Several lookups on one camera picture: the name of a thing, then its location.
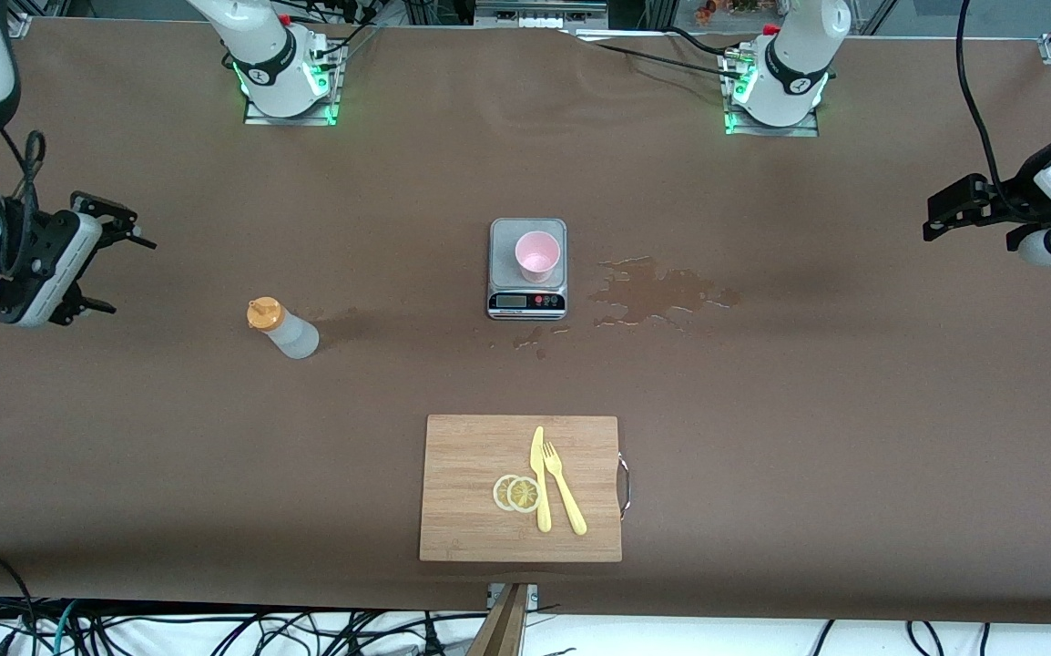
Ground teal cable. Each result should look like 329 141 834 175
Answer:
50 600 82 656

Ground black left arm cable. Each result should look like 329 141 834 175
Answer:
955 0 1005 188

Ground pink plastic cup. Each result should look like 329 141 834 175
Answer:
515 231 562 284

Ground silver digital kitchen scale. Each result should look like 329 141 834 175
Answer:
486 217 569 321

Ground clear orange-capped sauce bottle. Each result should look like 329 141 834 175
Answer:
247 297 321 361

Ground large brown liquid spill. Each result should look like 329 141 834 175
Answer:
587 256 741 327

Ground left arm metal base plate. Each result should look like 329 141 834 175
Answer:
724 46 820 138

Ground orange toy food pile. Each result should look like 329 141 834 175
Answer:
694 0 763 25

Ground bamboo cutting board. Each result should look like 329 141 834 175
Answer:
418 415 632 563

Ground grey power strip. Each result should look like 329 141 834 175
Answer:
475 0 610 30

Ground thin black cable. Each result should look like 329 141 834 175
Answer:
667 26 738 57
594 42 747 81

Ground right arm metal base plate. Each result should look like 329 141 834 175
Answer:
243 36 344 127

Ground wooden post with bracket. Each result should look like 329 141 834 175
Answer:
466 583 540 656

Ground small brown liquid spill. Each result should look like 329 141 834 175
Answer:
491 325 570 360

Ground yellow plastic knife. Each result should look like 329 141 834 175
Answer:
530 425 553 534

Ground yellow plastic fork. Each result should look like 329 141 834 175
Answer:
542 441 588 537

